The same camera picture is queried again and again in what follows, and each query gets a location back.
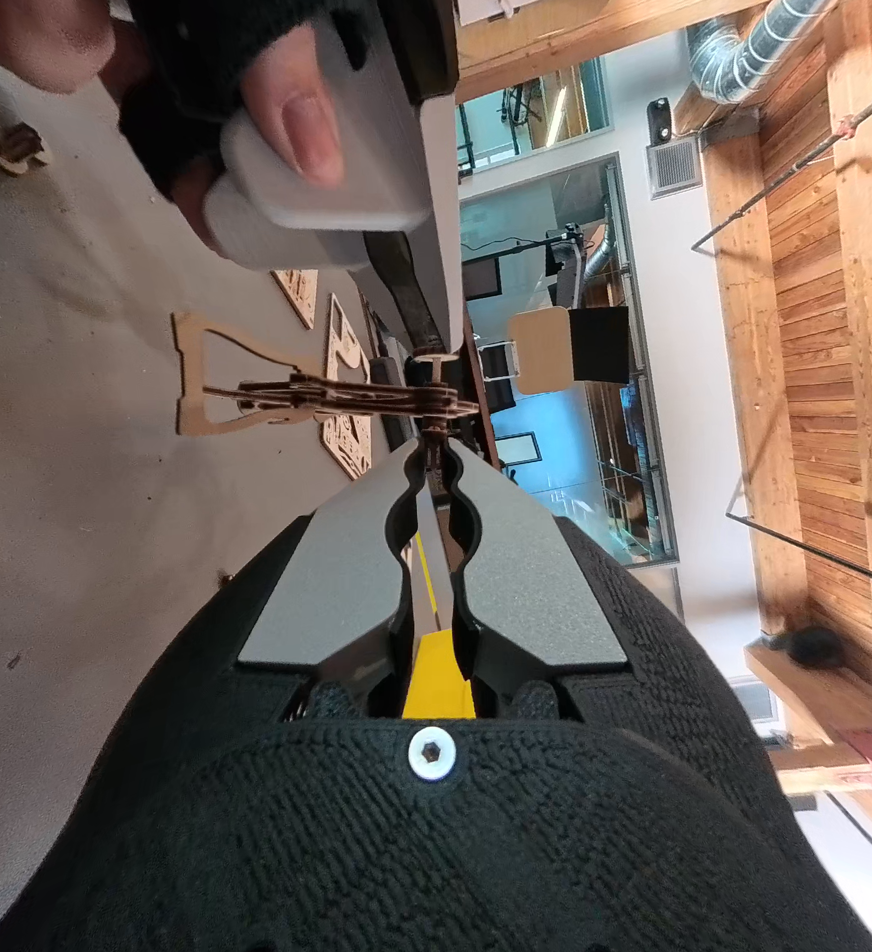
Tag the wooden model frame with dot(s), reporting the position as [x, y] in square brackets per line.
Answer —
[190, 372]

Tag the dark monitor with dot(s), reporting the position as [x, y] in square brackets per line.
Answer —
[480, 279]

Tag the black tripod stand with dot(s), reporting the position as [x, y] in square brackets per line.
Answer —
[562, 260]

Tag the black panel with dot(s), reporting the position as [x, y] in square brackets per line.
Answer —
[599, 346]

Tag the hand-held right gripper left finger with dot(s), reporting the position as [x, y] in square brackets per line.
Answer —
[324, 595]

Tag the wooden parts sheet curved cutout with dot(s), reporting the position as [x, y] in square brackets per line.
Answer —
[346, 446]

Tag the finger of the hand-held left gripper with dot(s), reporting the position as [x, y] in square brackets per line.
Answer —
[384, 149]
[294, 249]

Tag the wooden gear axle assembly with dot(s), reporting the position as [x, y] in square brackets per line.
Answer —
[432, 446]

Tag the wooden support post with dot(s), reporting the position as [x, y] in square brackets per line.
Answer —
[815, 692]
[592, 44]

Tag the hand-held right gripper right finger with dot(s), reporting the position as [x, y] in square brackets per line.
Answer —
[540, 595]

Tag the silver air duct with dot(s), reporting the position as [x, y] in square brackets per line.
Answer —
[748, 44]

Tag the person's left hand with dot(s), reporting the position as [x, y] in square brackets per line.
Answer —
[302, 111]

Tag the tan rounded board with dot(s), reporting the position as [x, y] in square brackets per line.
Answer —
[540, 349]

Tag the yellow plastic bin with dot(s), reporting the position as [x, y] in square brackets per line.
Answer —
[436, 677]

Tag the wooden parts sheet slotted strips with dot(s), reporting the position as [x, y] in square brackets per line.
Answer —
[298, 294]

